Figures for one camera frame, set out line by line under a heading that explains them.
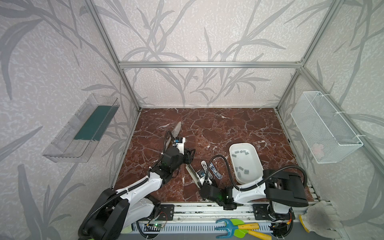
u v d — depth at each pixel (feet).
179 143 2.43
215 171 2.84
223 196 2.06
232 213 2.47
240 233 2.23
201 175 2.33
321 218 2.37
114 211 1.32
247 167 2.93
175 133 3.31
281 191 1.48
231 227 2.23
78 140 2.10
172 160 2.07
